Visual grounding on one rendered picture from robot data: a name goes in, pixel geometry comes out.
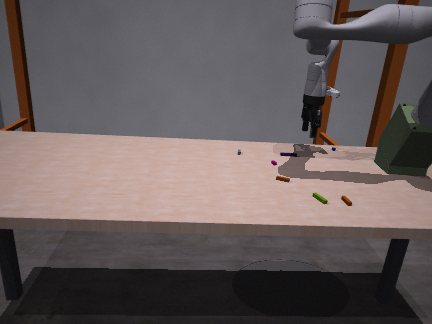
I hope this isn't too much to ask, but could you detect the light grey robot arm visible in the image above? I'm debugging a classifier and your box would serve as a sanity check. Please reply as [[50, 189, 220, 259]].
[[293, 0, 432, 128]]

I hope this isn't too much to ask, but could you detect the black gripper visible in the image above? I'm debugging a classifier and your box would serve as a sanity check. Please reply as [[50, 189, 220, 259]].
[[301, 94, 325, 138]]

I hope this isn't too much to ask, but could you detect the orange rod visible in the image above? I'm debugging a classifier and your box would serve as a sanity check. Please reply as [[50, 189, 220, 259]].
[[341, 196, 352, 206], [276, 176, 290, 182]]

